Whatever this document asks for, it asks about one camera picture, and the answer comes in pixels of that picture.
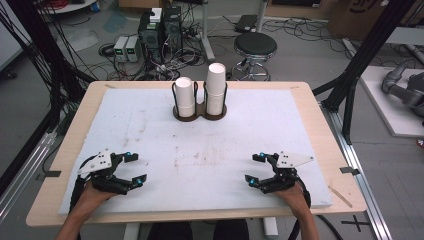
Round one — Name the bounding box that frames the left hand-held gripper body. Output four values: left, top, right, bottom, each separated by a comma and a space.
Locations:
77, 148, 134, 196

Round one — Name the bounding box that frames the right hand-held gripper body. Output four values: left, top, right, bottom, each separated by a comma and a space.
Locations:
259, 150, 315, 195

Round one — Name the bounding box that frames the dark double cup holder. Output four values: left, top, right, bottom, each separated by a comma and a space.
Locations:
171, 79, 229, 123

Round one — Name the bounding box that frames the tall stack of paper cups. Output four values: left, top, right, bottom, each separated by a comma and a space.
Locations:
205, 62, 227, 116

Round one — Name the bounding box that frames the person's right hand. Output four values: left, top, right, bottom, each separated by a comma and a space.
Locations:
272, 182, 312, 219

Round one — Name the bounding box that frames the person's left hand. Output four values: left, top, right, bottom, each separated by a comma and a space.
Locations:
70, 180, 118, 220

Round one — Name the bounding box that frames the black tape piece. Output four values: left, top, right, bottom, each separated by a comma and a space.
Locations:
35, 170, 62, 182
339, 166, 361, 176

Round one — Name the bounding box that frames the light wooden table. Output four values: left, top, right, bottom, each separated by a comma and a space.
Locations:
25, 80, 368, 228

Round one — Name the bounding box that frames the thin wooden stick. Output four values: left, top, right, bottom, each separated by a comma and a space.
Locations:
327, 184, 354, 209

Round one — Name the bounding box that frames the white foam mat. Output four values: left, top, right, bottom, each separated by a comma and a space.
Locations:
58, 87, 334, 215

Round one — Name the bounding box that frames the short stack of paper cups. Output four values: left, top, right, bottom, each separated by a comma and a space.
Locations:
174, 76, 196, 118

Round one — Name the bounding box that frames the black tape cross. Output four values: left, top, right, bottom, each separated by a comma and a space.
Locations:
340, 214, 371, 233

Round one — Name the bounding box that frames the grey power supply unit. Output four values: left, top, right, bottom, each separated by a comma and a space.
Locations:
112, 35, 129, 63
125, 34, 141, 64

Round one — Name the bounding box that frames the black round stool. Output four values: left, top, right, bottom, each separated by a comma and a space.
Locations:
230, 31, 279, 82

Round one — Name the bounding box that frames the white platform board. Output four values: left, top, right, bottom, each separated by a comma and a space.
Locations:
359, 65, 424, 139

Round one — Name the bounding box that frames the black computer tower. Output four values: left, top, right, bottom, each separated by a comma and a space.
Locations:
162, 5, 184, 62
137, 11, 164, 65

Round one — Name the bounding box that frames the grey metal table leg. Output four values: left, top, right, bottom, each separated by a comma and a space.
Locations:
199, 0, 217, 65

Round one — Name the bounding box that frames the black flat device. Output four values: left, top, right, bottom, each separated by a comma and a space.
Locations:
233, 14, 260, 34

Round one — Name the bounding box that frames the small white box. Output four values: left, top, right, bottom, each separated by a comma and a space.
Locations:
149, 7, 164, 24

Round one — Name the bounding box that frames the brown cardboard box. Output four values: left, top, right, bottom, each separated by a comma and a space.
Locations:
327, 0, 424, 42

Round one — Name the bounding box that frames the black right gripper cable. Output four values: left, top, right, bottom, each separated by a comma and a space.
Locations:
288, 175, 314, 240

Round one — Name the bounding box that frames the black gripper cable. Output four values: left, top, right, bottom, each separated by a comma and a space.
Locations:
68, 155, 101, 215
288, 175, 314, 240

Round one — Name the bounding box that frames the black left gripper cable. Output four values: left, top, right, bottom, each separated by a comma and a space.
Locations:
68, 155, 101, 215

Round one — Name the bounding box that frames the aluminium floor rail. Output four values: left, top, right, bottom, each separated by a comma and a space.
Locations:
320, 102, 394, 240
0, 130, 58, 225

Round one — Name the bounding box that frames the black frame post with cables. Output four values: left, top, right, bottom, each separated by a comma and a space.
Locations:
0, 0, 88, 134

